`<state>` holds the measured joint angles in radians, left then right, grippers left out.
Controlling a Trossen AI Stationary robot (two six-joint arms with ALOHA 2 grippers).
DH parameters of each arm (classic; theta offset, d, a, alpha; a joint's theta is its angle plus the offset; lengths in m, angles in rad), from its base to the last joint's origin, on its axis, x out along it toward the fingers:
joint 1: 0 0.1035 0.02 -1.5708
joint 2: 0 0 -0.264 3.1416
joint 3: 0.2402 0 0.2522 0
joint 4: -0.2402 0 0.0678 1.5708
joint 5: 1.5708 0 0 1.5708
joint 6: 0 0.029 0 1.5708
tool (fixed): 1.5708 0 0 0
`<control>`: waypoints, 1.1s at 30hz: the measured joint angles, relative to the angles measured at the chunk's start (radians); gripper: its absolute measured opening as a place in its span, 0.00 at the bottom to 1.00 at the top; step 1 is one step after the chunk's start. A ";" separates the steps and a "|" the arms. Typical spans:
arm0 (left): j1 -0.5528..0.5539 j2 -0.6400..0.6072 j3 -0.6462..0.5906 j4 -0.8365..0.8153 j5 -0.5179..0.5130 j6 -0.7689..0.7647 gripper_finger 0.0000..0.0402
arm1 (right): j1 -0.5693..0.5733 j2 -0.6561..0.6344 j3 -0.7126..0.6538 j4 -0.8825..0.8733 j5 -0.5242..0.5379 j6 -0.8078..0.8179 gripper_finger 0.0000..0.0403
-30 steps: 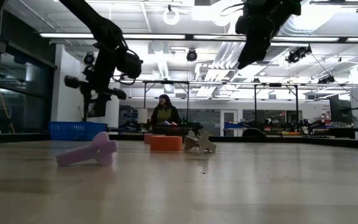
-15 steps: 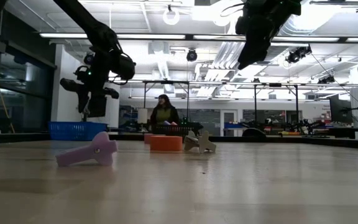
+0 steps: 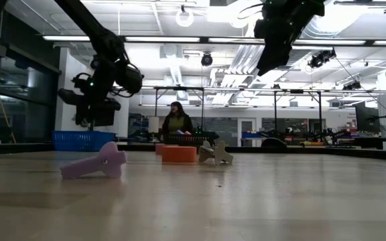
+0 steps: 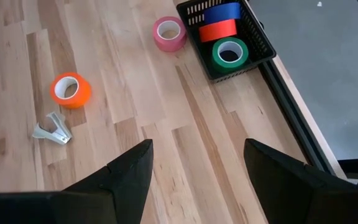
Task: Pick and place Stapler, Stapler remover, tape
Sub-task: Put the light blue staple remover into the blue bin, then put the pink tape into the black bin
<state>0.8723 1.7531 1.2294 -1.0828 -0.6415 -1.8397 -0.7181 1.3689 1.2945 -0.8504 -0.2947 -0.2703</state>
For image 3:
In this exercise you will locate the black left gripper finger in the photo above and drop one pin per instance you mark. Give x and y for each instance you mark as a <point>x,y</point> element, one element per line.
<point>87,114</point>
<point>80,114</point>

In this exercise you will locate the orange tape roll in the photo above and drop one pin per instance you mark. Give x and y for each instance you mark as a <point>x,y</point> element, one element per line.
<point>179,154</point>

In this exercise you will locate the black ceiling camera cluster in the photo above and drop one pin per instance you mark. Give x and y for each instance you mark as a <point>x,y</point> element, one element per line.
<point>320,59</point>

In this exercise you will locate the purple staple remover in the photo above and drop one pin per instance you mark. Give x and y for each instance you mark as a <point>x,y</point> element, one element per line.
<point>92,164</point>

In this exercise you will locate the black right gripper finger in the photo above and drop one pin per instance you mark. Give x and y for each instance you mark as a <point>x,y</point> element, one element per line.
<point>281,50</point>
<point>265,63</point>

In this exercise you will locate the small white cylinder lamp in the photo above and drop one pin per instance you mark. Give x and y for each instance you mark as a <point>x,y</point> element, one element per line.
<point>153,124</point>

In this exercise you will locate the black computer monitor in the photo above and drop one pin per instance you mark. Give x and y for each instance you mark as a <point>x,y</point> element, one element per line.
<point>106,118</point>
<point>367,117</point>

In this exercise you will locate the person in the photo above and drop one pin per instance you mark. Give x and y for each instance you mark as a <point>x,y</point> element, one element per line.
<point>177,124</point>

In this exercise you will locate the long ceiling light bar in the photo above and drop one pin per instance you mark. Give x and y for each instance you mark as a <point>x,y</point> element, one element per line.
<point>163,39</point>

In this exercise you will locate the black metal table frame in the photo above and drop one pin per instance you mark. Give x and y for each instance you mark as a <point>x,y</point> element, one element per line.
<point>347,152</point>

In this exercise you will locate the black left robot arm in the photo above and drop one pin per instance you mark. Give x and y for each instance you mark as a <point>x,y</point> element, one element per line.
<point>92,30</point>

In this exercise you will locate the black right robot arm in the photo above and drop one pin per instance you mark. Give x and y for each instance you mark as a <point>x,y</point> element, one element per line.
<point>308,8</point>

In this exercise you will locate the black background rig frame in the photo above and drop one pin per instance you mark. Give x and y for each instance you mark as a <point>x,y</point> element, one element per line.
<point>297,91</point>
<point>179,88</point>

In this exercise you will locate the blue plastic basket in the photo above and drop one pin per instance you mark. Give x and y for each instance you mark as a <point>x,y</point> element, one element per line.
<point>79,140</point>

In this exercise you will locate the white door with window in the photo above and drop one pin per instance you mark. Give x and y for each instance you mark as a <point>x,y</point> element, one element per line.
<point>246,140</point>

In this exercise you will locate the black chair back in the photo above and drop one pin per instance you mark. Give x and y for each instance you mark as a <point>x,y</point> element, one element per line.
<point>273,143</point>

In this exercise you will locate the grey staple remover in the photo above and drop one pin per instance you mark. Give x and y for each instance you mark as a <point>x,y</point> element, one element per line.
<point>220,154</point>

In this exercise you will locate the black plastic basket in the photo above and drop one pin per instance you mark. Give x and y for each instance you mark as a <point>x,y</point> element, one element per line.
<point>193,140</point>

